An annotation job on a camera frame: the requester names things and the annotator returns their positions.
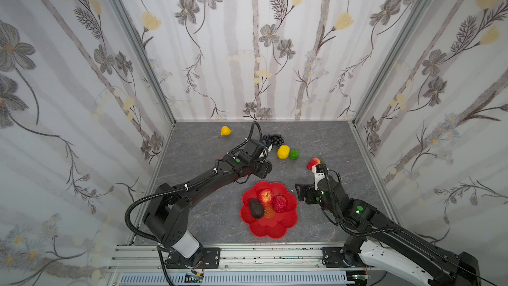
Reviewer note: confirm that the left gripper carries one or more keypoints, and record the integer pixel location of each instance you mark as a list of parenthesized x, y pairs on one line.
[(264, 153)]

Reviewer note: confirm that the dark red raspberry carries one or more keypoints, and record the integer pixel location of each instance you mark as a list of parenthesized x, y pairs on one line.
[(279, 204)]

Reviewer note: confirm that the red strawberry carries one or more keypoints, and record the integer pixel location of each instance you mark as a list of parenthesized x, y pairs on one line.
[(313, 162)]

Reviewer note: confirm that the yellow lemon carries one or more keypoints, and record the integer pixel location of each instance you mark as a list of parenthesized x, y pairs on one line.
[(283, 152)]

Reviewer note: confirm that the red apple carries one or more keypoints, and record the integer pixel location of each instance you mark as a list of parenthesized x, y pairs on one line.
[(265, 197)]

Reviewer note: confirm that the small yellow pear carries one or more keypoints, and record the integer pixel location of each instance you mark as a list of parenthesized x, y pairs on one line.
[(225, 131)]

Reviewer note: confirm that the green pepper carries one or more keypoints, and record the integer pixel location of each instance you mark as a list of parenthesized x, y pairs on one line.
[(294, 154)]

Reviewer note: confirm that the red flower-shaped bowl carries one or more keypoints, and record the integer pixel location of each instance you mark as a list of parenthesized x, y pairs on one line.
[(274, 225)]

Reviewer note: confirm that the dark avocado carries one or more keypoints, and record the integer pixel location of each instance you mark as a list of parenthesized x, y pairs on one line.
[(257, 209)]

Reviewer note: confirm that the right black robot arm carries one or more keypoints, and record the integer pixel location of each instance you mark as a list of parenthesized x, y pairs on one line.
[(375, 240)]

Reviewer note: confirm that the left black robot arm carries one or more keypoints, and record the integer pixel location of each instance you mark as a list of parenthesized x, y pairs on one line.
[(141, 214)]

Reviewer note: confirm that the black grape bunch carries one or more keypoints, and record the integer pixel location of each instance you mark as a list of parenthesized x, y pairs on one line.
[(273, 140)]

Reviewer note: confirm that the white vented cable duct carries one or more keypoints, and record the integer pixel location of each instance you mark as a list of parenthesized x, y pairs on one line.
[(264, 278)]

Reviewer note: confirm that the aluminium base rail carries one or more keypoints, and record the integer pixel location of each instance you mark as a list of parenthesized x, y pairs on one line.
[(284, 257)]

